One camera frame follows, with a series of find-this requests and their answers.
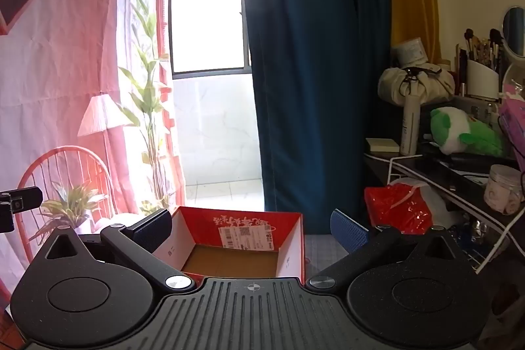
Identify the red plastic bag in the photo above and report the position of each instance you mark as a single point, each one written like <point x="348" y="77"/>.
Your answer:
<point x="398" y="206"/>

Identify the clear jar of cotton pads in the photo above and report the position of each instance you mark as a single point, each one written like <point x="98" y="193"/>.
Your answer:
<point x="502" y="190"/>

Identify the window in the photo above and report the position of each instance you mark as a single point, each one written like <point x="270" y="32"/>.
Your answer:
<point x="209" y="18"/>

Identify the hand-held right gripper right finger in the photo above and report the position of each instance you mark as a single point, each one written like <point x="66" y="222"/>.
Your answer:
<point x="348" y="232"/>

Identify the white brush cup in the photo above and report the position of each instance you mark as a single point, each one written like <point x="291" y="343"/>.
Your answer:
<point x="482" y="81"/>

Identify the green and white plush toy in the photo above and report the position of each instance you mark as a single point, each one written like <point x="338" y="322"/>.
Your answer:
<point x="455" y="128"/>

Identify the pink printed backdrop cloth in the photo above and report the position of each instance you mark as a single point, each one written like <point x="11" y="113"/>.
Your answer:
<point x="61" y="67"/>

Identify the white spray bottle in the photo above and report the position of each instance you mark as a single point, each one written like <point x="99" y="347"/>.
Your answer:
<point x="410" y="124"/>

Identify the bunch of makeup brushes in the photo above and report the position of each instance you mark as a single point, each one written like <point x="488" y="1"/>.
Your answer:
<point x="480" y="46"/>

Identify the checked tablecloth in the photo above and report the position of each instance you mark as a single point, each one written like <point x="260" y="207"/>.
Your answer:
<point x="324" y="257"/>

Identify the blue curtain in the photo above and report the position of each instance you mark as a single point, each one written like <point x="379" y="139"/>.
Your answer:
<point x="311" y="67"/>

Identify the round mirror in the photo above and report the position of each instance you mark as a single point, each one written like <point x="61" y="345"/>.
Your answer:
<point x="516" y="30"/>

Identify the red cardboard box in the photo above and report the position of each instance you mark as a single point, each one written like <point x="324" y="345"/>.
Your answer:
<point x="238" y="259"/>

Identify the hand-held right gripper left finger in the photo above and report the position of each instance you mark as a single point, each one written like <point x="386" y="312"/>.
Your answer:
<point x="154" y="228"/>

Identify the yellow sticky note pad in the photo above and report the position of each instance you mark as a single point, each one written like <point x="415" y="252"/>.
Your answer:
<point x="382" y="145"/>

